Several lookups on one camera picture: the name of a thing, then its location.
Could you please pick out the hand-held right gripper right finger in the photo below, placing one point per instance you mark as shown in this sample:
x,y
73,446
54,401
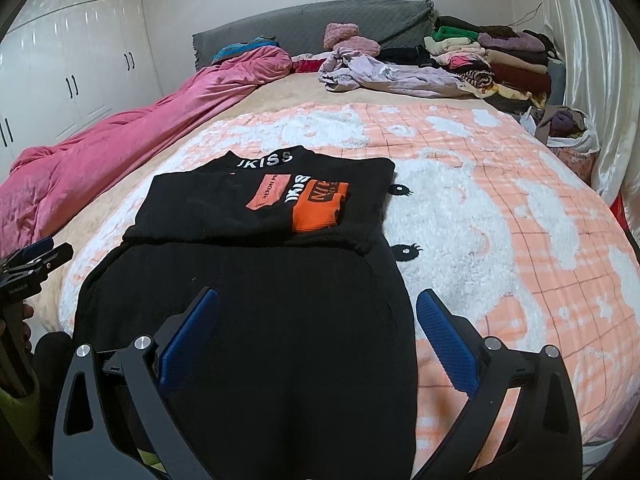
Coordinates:
x,y
447,342

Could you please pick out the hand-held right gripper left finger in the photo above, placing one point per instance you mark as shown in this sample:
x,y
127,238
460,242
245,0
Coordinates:
x,y
187,332

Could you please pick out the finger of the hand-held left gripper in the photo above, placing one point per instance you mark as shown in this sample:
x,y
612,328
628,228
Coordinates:
x,y
35,249
55,257

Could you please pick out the black sweater with orange cuffs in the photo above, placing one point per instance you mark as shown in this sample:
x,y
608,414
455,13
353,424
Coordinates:
x,y
275,335

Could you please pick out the white plastic bag of clothes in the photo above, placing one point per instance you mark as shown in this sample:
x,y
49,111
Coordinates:
x,y
565,125

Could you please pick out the stack of folded clothes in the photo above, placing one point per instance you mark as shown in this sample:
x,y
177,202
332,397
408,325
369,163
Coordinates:
x,y
510,60

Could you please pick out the person's left hand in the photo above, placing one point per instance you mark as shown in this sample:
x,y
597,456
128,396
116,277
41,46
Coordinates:
x,y
24,314

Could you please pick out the person's dark pants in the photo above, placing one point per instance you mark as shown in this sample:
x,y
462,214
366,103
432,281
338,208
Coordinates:
x,y
52,370

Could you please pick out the pink quilt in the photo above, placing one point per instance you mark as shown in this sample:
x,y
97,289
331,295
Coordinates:
x,y
100,160

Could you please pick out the person's green top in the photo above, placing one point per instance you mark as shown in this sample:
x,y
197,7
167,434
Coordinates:
x,y
17,420

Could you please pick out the peach and white plush blanket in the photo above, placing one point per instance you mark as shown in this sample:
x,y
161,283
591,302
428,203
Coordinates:
x,y
500,210

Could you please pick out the white wardrobe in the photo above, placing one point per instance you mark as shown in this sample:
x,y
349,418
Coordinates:
x,y
75,60

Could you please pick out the red fabric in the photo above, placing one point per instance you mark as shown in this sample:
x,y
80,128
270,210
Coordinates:
x,y
625,220

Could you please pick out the pink patterned bag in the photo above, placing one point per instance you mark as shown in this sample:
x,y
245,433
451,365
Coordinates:
x,y
572,162

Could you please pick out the bed with beige sheet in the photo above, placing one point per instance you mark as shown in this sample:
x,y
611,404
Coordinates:
x,y
280,95

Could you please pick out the blue cloth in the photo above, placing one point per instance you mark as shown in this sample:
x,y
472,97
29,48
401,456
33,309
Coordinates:
x,y
240,50

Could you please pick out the crumpled lilac garment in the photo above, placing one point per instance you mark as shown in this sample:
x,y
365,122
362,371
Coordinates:
x,y
380,72

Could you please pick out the black garment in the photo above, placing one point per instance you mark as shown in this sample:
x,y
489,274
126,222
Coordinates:
x,y
405,55

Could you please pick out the dark red garment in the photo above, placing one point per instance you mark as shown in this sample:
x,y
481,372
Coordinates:
x,y
310,66

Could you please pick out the mauve fuzzy garment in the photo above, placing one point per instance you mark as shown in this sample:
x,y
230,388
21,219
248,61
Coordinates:
x,y
362,46

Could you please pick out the white satin curtain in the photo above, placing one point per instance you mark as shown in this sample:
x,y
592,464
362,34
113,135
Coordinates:
x,y
595,60

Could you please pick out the pink fuzzy garment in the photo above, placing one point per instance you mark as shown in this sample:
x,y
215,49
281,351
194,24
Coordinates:
x,y
341,34

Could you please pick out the grey padded headboard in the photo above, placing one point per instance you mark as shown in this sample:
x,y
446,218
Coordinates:
x,y
310,25

